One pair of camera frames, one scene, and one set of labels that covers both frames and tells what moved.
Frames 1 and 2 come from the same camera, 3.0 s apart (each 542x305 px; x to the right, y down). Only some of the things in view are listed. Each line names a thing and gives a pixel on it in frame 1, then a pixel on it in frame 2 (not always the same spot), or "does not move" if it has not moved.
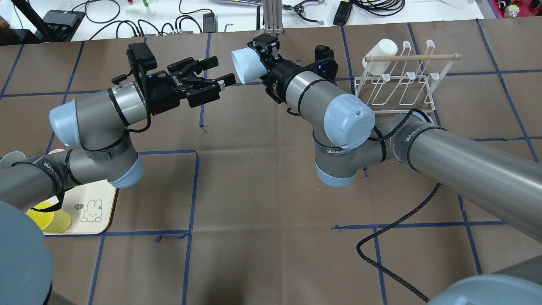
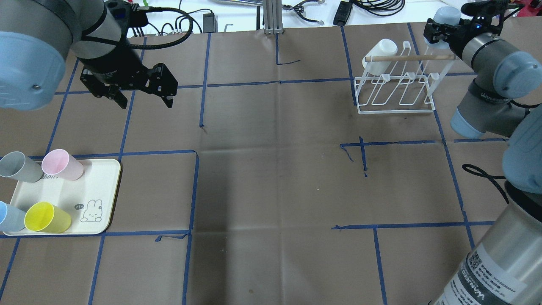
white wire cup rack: x=403 y=83 does not move
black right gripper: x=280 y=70 -> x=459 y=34
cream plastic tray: x=90 y=206 does not move
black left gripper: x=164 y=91 -> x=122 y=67
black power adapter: x=342 y=12 does not move
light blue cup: x=247 y=64 -> x=448 y=15
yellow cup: x=56 y=221 does not move
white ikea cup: x=384 y=47 does not move
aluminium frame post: x=273 y=17 does not move
